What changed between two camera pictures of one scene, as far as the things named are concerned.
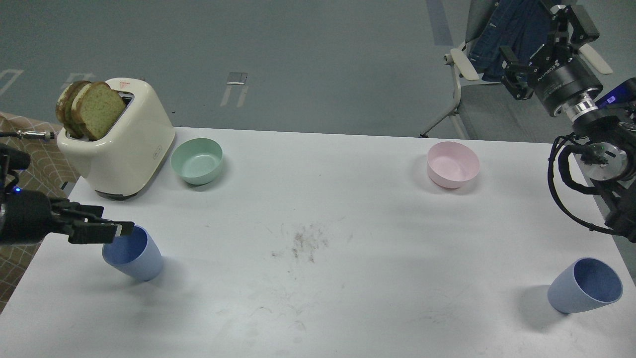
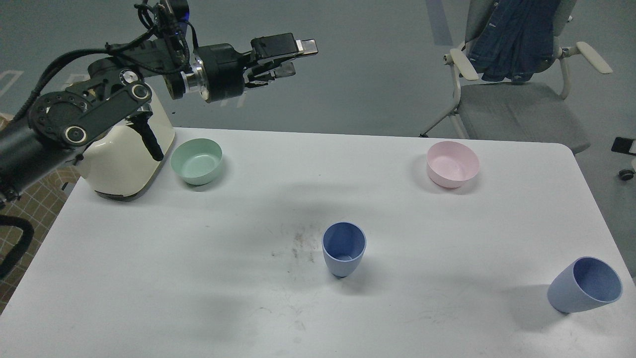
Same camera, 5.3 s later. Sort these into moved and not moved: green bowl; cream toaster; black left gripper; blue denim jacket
Moved: black left gripper
Not moved: blue denim jacket; cream toaster; green bowl
